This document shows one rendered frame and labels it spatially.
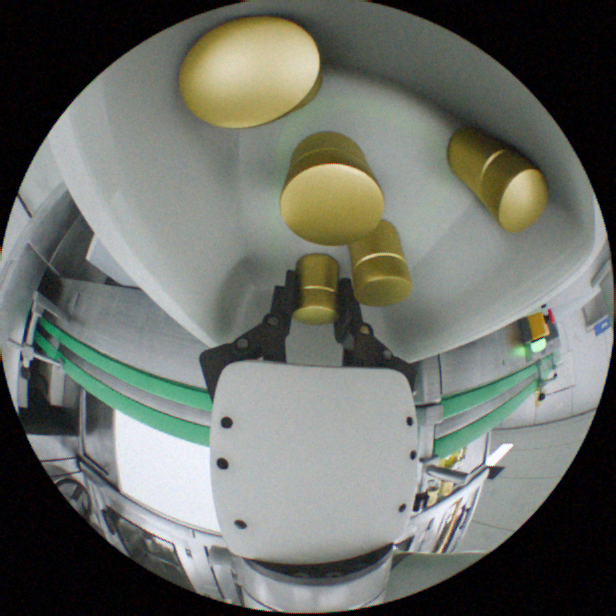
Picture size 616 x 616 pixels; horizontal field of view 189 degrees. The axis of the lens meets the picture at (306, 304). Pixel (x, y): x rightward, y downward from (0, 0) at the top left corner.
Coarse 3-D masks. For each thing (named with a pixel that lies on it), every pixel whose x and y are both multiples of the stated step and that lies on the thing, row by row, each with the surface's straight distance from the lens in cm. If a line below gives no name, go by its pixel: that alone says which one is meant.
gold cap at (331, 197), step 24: (312, 144) 8; (336, 144) 7; (312, 168) 5; (336, 168) 5; (360, 168) 6; (288, 192) 6; (312, 192) 6; (336, 192) 6; (360, 192) 6; (288, 216) 6; (312, 216) 6; (336, 216) 6; (360, 216) 6; (312, 240) 7; (336, 240) 7
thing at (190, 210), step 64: (256, 0) 5; (320, 0) 5; (128, 64) 6; (384, 64) 8; (448, 64) 6; (64, 128) 5; (128, 128) 5; (192, 128) 7; (256, 128) 10; (320, 128) 10; (384, 128) 10; (448, 128) 11; (512, 128) 8; (128, 192) 5; (192, 192) 7; (256, 192) 11; (384, 192) 11; (448, 192) 13; (576, 192) 8; (128, 256) 6; (192, 256) 8; (256, 256) 15; (448, 256) 14; (512, 256) 12; (576, 256) 11; (192, 320) 9; (256, 320) 18; (384, 320) 20; (448, 320) 14; (512, 320) 12
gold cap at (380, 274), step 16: (384, 224) 12; (368, 240) 11; (384, 240) 11; (352, 256) 11; (368, 256) 10; (384, 256) 10; (400, 256) 11; (352, 272) 11; (368, 272) 10; (384, 272) 9; (400, 272) 10; (368, 288) 10; (384, 288) 10; (400, 288) 10; (368, 304) 11; (384, 304) 12
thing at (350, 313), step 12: (348, 288) 13; (348, 300) 13; (348, 312) 12; (360, 312) 13; (336, 324) 14; (348, 324) 12; (336, 336) 14; (348, 336) 12; (348, 348) 13; (384, 348) 12; (384, 360) 12
